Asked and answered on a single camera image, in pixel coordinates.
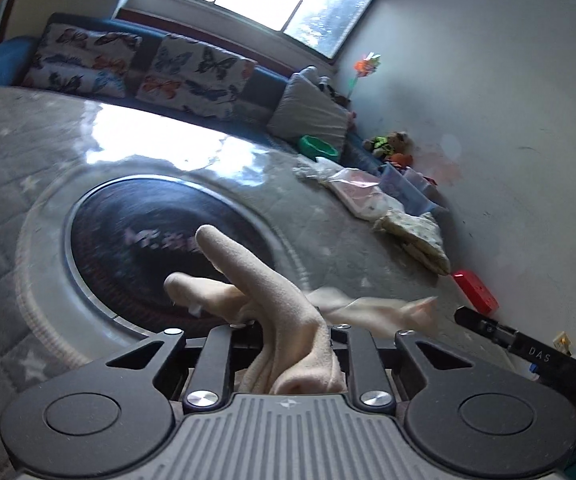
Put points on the blue sofa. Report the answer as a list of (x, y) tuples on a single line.
[(263, 102)]

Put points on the stuffed toy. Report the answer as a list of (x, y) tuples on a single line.
[(388, 144)]

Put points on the wall socket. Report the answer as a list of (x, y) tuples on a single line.
[(563, 342)]

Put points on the clear plastic storage box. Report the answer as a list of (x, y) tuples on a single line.
[(408, 187)]

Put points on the green bowl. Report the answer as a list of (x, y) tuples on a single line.
[(318, 147)]

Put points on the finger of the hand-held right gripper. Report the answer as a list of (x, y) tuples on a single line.
[(483, 327)]

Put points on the pink bag in plastic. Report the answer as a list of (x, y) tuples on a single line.
[(363, 192)]

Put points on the butterfly print cushion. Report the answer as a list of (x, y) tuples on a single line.
[(80, 62), (195, 80)]

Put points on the colourful pinwheel toy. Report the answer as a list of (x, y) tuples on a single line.
[(367, 67)]

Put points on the red box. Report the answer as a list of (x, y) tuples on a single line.
[(475, 291)]

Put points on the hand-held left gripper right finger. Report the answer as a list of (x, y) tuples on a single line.
[(365, 360)]

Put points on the floral patterned cloth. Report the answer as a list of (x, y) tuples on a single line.
[(415, 237)]

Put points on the grey star-quilted mattress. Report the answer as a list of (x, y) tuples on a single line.
[(68, 200)]

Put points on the grey pillow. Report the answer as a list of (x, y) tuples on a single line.
[(310, 115)]

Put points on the cream garment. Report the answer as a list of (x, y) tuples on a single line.
[(278, 320)]

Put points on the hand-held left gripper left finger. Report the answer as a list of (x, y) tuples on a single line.
[(218, 355)]

